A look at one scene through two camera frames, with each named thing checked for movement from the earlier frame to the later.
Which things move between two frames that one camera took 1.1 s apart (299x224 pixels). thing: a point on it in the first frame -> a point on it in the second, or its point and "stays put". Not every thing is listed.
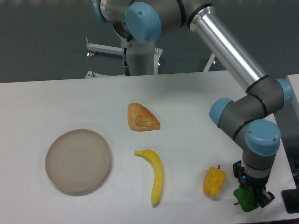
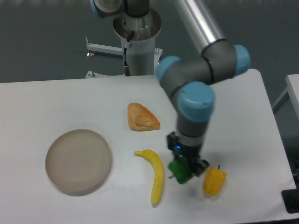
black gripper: x=245 y=180 -> x=180 y=150
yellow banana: x=159 y=173 stays put
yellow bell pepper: x=214 y=180 stays put
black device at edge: x=290 y=198 stays put
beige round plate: x=77 y=161 stays put
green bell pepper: x=245 y=195 -> x=181 y=169
